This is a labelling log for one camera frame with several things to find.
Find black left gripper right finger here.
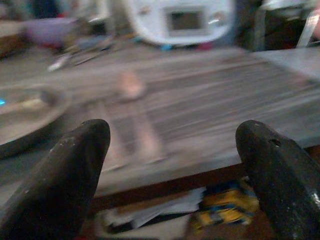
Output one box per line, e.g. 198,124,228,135
235,119,320,240

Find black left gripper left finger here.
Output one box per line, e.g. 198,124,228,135
0,119,111,240

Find yellow printed package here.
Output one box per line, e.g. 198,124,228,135
194,179,261,231

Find metal fork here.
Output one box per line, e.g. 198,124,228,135
84,92,141,157

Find stainless steel bowl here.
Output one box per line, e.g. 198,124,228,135
0,82,75,161

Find white plastic bin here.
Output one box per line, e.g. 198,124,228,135
97,192,201,238

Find white paper stack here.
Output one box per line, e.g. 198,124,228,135
104,187,208,229

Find large metal spoon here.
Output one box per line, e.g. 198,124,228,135
117,71,169,161

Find metal serving spoon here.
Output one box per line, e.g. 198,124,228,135
71,34,118,65

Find purple plastic bowl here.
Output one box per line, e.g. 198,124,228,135
24,17,84,49

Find small red object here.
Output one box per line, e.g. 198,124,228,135
196,41,220,51

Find white kitchen appliance with screen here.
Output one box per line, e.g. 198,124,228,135
124,0,237,48

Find white handled knife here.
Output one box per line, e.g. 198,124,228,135
46,53,74,73

